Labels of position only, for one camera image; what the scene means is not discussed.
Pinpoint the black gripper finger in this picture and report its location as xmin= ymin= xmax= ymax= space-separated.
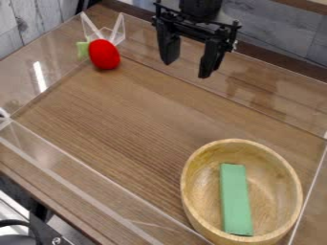
xmin=156 ymin=20 xmax=180 ymax=65
xmin=197 ymin=38 xmax=224 ymax=78

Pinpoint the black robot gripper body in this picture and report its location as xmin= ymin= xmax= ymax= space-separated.
xmin=152 ymin=0 xmax=241 ymax=52

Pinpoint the red plush fruit green leaf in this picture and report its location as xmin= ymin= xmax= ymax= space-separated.
xmin=76 ymin=39 xmax=120 ymax=70

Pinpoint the round wooden bowl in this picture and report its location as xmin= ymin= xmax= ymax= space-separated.
xmin=180 ymin=139 xmax=302 ymax=245

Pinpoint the green rectangular block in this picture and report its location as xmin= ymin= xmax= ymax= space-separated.
xmin=220 ymin=163 xmax=253 ymax=236

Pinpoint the clear acrylic tray enclosure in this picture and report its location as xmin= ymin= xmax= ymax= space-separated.
xmin=0 ymin=16 xmax=327 ymax=245

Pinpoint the black metal mount bracket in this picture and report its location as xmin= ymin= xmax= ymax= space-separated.
xmin=28 ymin=213 xmax=73 ymax=245

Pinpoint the black cable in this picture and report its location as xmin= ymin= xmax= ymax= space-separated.
xmin=0 ymin=219 xmax=44 ymax=245

